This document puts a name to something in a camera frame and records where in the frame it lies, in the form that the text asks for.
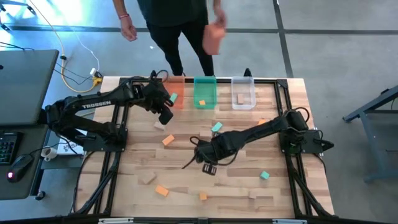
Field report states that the orange translucent plastic bin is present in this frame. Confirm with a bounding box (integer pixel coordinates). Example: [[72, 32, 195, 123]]
[[164, 76, 185, 110]]

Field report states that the green translucent plastic bin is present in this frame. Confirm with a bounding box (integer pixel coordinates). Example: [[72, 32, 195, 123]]
[[193, 76, 218, 110]]

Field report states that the clear plastic bin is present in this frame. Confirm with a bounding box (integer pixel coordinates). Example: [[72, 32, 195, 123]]
[[231, 76, 257, 111]]

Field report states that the salmon pink box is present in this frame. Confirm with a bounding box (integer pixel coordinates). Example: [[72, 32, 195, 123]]
[[202, 24, 226, 56]]

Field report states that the person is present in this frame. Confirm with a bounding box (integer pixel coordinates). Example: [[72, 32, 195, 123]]
[[112, 0, 228, 77]]

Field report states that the white printed paper sheet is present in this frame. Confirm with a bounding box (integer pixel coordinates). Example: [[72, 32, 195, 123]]
[[57, 140, 85, 156]]

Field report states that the white mug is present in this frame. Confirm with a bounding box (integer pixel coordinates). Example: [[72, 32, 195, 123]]
[[40, 145, 59, 162]]

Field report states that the grey laptop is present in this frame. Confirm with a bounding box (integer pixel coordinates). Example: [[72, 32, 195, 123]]
[[0, 49, 60, 126]]

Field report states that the black computer mouse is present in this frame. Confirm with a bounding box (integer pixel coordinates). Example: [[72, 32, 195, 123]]
[[6, 154, 34, 184]]

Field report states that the black keyboard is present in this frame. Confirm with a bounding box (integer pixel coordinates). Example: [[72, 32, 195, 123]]
[[0, 131, 17, 166]]

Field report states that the black side desk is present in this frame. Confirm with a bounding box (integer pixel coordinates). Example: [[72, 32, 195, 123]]
[[0, 124, 52, 200]]

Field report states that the grey metal table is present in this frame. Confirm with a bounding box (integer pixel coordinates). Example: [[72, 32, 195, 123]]
[[343, 84, 398, 184]]

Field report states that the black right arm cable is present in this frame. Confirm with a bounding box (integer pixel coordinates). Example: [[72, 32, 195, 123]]
[[181, 135, 240, 170]]

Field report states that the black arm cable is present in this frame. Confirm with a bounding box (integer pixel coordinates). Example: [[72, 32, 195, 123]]
[[150, 69, 169, 82], [181, 135, 240, 170]]

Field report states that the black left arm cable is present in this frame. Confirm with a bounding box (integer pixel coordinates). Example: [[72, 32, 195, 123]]
[[150, 69, 169, 82]]

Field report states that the yellow power cable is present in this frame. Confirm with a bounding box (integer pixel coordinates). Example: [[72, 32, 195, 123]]
[[29, 0, 104, 94]]

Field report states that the white cable with adapter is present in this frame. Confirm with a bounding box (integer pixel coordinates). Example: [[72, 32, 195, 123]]
[[73, 30, 101, 77]]

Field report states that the silver metal bracket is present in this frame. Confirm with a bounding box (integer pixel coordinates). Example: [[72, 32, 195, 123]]
[[272, 218, 308, 224], [98, 217, 134, 224]]

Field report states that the black aluminium table frame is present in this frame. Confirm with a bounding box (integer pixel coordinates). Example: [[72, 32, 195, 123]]
[[70, 76, 335, 220]]

